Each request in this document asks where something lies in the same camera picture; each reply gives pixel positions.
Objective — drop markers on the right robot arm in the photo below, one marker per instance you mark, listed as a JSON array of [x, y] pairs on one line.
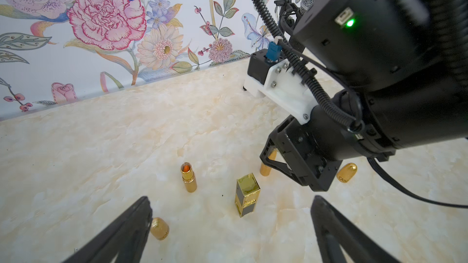
[[361, 78]]

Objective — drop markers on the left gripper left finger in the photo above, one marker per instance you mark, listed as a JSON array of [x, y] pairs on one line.
[[123, 241]]

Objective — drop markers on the square gold black lipstick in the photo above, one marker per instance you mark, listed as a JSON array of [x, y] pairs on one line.
[[246, 194]]

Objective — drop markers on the gold lipstick cap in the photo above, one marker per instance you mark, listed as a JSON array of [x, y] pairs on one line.
[[159, 228], [346, 173]]

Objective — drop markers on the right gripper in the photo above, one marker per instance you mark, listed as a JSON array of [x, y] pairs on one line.
[[314, 152]]

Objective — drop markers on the black microphone on tripod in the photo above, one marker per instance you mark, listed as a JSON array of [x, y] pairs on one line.
[[303, 3]]

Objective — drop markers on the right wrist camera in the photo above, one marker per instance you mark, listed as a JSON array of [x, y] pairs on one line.
[[270, 74]]

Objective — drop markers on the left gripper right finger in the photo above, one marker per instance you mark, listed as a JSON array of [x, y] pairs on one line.
[[337, 235]]

